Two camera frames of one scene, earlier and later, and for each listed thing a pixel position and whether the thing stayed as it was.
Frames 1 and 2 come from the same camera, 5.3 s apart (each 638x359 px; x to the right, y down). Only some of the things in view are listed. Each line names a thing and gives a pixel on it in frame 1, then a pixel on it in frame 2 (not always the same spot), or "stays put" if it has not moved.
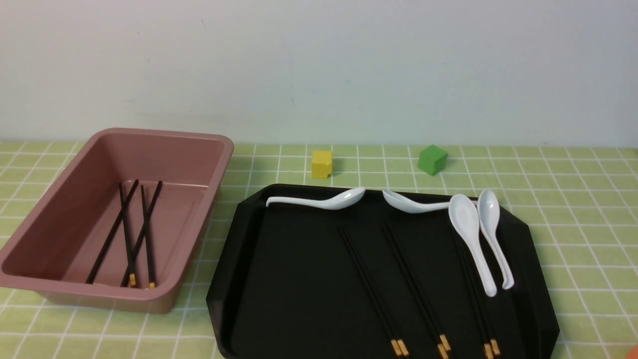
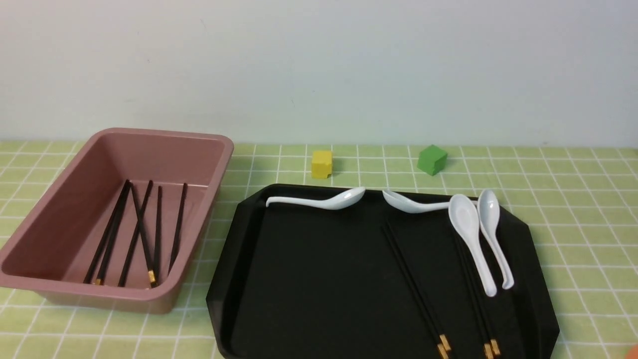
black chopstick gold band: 400,340 -> 176,243
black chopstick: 132,278 -> 152,278
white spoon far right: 488,210 stays put
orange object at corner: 633,353 stays put
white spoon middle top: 401,204 stays put
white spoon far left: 341,201 stays put
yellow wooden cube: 322,164 stays put
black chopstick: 151,281 -> 126,191
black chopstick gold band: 394,340 -> 153,276
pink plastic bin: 120,231 stays put
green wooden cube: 432,159 stays put
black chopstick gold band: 441,349 stays put
